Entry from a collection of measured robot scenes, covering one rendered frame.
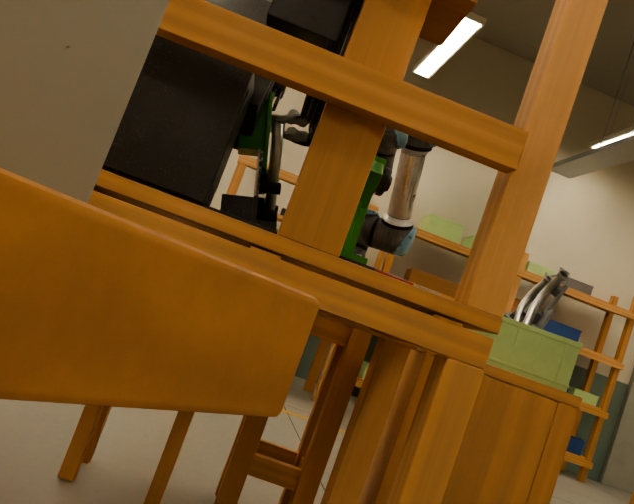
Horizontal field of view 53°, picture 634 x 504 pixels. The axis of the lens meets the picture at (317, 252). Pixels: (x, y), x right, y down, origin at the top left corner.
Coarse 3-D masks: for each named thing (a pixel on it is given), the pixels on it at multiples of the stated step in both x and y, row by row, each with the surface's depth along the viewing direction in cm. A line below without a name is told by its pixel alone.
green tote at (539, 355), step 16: (512, 320) 213; (496, 336) 214; (512, 336) 213; (528, 336) 212; (544, 336) 212; (560, 336) 211; (496, 352) 213; (512, 352) 212; (528, 352) 212; (544, 352) 211; (560, 352) 210; (576, 352) 210; (512, 368) 212; (528, 368) 211; (544, 368) 210; (560, 368) 209; (560, 384) 209
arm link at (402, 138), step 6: (384, 132) 173; (390, 132) 173; (396, 132) 173; (384, 138) 173; (390, 138) 173; (396, 138) 173; (402, 138) 174; (384, 144) 174; (390, 144) 174; (396, 144) 175; (402, 144) 175; (378, 150) 175; (384, 150) 175; (390, 150) 175; (396, 150) 178
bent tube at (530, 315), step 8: (560, 272) 226; (568, 272) 226; (552, 280) 227; (560, 280) 224; (544, 288) 229; (552, 288) 228; (544, 296) 229; (536, 304) 228; (528, 312) 224; (536, 312) 226; (528, 320) 219
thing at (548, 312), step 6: (558, 288) 227; (564, 288) 226; (552, 294) 228; (558, 294) 226; (552, 300) 229; (558, 300) 226; (552, 306) 226; (546, 312) 223; (552, 312) 216; (540, 318) 225; (546, 318) 216; (540, 324) 218
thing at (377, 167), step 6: (378, 162) 154; (372, 168) 151; (378, 168) 152; (372, 174) 150; (378, 174) 150; (372, 180) 151; (378, 180) 151; (366, 186) 153; (372, 186) 152; (366, 192) 154; (372, 192) 153; (360, 198) 155; (366, 198) 155; (366, 204) 156
